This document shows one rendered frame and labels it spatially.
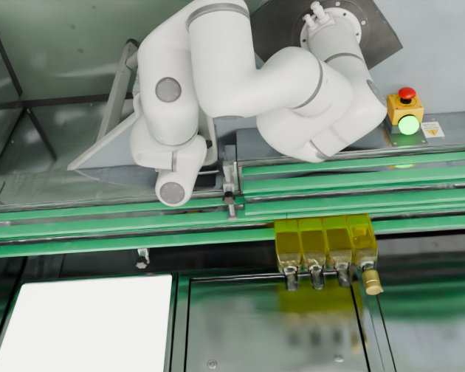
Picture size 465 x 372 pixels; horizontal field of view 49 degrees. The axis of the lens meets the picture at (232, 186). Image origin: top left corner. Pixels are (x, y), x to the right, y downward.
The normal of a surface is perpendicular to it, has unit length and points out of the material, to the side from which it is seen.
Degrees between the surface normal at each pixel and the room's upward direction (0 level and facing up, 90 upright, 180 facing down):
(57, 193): 90
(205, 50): 60
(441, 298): 90
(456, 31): 0
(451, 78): 0
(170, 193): 15
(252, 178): 90
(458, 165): 90
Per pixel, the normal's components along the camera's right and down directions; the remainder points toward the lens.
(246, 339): -0.08, -0.72
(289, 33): 0.00, 0.70
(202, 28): -0.56, -0.12
